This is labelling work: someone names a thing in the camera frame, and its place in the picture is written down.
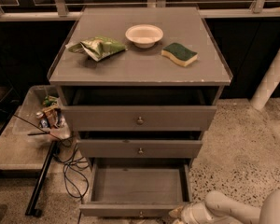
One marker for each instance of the grey top drawer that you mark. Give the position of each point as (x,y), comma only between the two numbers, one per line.
(137,109)

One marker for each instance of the snack packages in bin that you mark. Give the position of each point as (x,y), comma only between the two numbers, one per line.
(50,116)

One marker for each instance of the green chip bag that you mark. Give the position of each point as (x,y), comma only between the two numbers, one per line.
(98,47)

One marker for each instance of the white diagonal pole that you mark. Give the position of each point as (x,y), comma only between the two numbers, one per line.
(268,84)

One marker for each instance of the grey drawer cabinet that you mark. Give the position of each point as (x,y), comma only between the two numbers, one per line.
(137,67)

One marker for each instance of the grey bottom drawer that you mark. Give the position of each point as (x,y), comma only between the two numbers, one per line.
(137,187)

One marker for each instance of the grey drawer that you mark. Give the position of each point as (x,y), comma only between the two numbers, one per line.
(137,109)
(176,144)
(137,187)

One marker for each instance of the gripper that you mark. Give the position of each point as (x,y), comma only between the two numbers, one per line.
(189,215)

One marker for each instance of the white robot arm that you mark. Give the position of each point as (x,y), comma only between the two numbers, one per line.
(217,208)

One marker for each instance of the grey middle drawer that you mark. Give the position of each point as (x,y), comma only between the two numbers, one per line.
(176,144)

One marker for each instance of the white bowl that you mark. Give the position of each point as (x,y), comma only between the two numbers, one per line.
(144,36)

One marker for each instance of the metal window railing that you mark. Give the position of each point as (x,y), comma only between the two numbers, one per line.
(140,6)

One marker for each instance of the green yellow sponge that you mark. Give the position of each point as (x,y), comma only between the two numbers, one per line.
(179,54)

